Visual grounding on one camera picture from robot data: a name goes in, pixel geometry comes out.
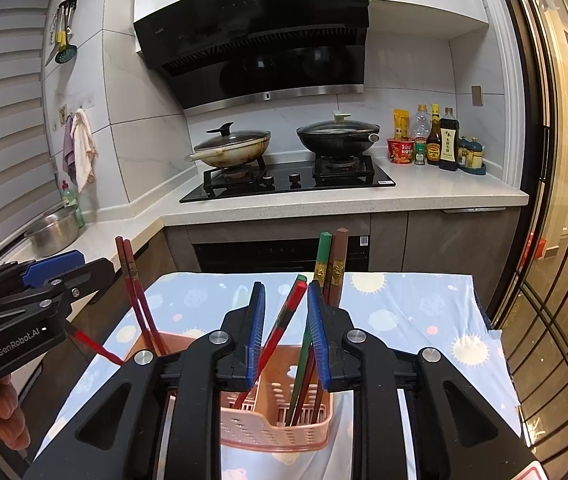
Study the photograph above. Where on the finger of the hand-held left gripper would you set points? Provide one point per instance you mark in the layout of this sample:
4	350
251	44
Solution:
93	275
53	266

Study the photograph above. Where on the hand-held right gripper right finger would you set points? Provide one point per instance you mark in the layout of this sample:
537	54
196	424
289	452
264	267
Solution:
316	332

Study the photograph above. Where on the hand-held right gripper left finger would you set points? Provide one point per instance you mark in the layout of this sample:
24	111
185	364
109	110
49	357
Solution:
256	332

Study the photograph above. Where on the red chopstick dark band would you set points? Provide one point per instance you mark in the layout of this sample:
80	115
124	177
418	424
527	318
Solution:
278	325

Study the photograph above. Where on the bright red chopstick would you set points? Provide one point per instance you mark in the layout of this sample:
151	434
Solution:
131	261

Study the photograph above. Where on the maroon chopstick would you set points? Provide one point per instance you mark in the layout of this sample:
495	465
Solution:
331	280

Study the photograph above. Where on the dark brown chopstick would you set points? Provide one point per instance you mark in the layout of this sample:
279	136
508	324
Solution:
341	260

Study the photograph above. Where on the green chopstick gold band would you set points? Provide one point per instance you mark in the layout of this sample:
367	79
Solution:
323	250

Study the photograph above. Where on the pink perforated utensil holder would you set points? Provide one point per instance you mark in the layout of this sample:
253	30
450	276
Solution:
264	430

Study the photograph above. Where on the person's left hand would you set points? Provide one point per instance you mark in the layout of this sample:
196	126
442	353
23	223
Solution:
8	410

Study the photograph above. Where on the metal basin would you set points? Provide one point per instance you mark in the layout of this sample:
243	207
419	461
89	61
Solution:
53	232

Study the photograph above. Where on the green dish soap bottle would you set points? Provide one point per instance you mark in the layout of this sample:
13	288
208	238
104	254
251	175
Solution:
71	202

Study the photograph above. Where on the black built-in oven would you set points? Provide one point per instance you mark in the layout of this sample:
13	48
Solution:
264	257

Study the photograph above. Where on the blue printed tablecloth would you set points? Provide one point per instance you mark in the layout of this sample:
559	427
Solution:
414	310

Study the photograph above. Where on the purple hanging cloth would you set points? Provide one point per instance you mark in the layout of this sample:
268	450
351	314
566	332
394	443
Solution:
68	147

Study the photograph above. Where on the white hanging towel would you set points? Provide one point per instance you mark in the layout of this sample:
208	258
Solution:
83	150

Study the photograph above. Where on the window blinds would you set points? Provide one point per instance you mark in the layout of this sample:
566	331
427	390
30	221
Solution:
3	135

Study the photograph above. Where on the black gas stove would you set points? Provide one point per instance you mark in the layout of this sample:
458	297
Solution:
289	182

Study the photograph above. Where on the kitchen counter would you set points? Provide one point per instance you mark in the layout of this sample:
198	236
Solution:
439	200

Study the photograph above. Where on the beige pan with lid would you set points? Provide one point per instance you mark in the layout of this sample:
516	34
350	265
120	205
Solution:
234	147

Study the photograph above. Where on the black wok with lid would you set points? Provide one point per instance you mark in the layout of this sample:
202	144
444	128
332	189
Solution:
336	137

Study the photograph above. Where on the red instant noodle cup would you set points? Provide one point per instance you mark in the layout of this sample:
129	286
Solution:
400	152

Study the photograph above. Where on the small green cap jar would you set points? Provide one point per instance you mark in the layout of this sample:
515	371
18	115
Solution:
420	155

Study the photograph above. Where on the brown sauce bottle yellow cap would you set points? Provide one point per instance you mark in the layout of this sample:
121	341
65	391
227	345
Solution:
434	147

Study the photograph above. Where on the yellow seasoning packets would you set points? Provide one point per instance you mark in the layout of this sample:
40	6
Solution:
401	125

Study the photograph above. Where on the yellow hanging kitchen tool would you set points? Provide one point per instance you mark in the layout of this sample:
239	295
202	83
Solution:
60	37

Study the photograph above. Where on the dark soy sauce bottle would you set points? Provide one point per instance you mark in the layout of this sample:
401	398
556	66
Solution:
448	142

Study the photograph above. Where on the clear plastic bottle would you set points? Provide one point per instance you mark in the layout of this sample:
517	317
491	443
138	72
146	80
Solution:
420	125

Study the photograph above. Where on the condiment jar set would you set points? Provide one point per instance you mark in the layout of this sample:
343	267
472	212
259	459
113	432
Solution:
471	157

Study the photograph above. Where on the glass sliding door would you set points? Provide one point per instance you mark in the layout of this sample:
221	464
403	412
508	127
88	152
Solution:
564	210

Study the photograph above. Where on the black range hood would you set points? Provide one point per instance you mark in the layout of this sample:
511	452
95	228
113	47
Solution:
264	35

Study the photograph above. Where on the wall outlet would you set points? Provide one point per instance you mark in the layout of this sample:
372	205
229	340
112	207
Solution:
477	95

